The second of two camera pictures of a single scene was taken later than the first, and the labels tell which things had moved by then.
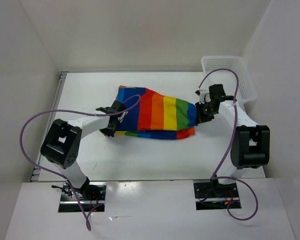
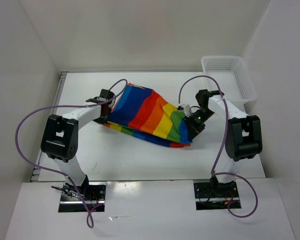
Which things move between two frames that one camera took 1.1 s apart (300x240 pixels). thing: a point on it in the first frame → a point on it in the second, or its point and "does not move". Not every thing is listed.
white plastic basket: (232, 73) does not move
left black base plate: (91, 195) does not move
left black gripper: (108, 133) → (103, 120)
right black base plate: (215, 196) does not move
